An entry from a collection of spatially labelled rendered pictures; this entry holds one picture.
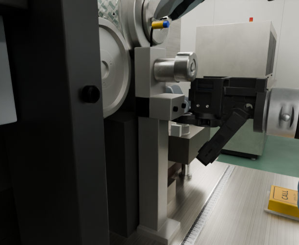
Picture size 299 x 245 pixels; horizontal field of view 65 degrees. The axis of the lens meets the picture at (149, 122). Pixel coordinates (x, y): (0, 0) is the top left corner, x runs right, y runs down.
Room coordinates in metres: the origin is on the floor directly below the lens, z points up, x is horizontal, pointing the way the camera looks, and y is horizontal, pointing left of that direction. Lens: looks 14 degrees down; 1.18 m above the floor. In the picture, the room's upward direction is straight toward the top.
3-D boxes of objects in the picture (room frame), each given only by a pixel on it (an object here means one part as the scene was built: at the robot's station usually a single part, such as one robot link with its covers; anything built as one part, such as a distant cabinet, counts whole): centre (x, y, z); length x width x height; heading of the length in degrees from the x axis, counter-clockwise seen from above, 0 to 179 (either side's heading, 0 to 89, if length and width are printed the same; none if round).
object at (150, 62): (0.35, -0.02, 1.05); 0.06 x 0.05 x 0.31; 60
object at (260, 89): (0.39, -0.13, 1.12); 0.12 x 0.08 x 0.09; 60
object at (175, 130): (0.49, -0.06, 1.04); 0.02 x 0.01 x 0.02; 60
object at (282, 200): (0.42, -0.28, 0.91); 0.07 x 0.07 x 0.02; 60
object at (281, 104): (0.35, -0.20, 1.11); 0.08 x 0.05 x 0.08; 150
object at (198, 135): (0.64, 0.05, 1.00); 0.40 x 0.16 x 0.06; 60
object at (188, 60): (0.33, -0.05, 1.18); 0.04 x 0.02 x 0.04; 150
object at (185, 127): (0.51, -0.07, 1.05); 0.04 x 0.04 x 0.04
